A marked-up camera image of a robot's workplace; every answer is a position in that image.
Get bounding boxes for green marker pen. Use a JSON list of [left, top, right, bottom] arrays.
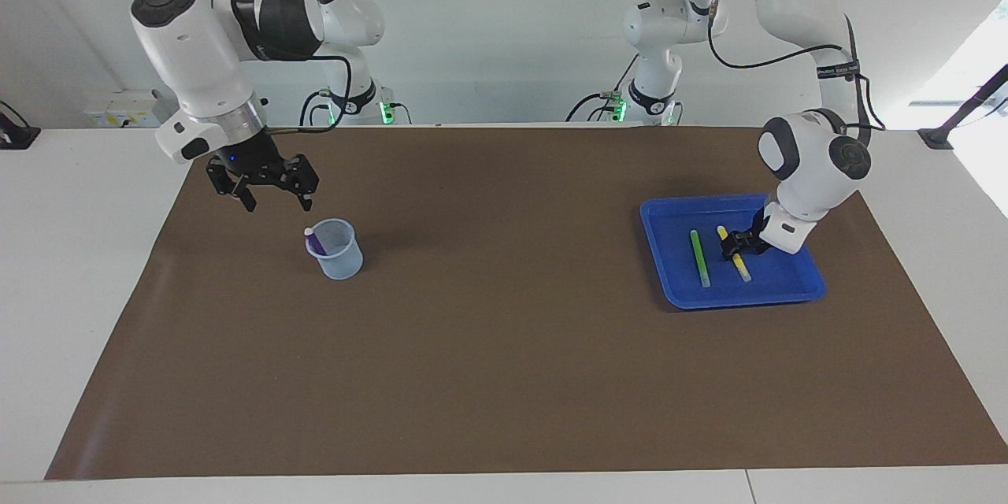
[[690, 230, 711, 288]]

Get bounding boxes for black table clamp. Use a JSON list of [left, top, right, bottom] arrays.
[[0, 101, 42, 150]]

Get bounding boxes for yellow marker pen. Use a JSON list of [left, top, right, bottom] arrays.
[[717, 225, 752, 283]]

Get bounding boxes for black left base cables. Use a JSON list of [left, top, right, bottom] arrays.
[[565, 59, 643, 124]]

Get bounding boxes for black right base cables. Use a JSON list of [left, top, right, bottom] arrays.
[[299, 89, 332, 127]]

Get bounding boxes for black stand with base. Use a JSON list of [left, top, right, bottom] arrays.
[[917, 63, 1008, 150]]

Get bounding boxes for black base cables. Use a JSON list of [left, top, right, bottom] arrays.
[[299, 89, 332, 127], [565, 59, 643, 124]]

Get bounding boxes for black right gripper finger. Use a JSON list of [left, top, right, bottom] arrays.
[[206, 161, 258, 213], [276, 156, 320, 213]]

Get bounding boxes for blue plastic tray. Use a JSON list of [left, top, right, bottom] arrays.
[[639, 194, 828, 310]]

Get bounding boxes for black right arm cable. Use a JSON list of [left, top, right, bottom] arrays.
[[228, 0, 353, 132]]

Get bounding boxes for brown table mat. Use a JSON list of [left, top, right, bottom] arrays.
[[45, 124, 1008, 481]]

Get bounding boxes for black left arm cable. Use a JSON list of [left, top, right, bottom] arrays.
[[706, 0, 887, 131]]

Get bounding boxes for translucent plastic cup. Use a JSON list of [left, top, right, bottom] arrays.
[[305, 218, 365, 280]]

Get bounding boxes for white wall socket box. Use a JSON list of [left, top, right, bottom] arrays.
[[85, 91, 162, 128]]

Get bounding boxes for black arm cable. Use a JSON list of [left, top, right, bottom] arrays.
[[228, 0, 353, 132], [706, 0, 887, 131]]

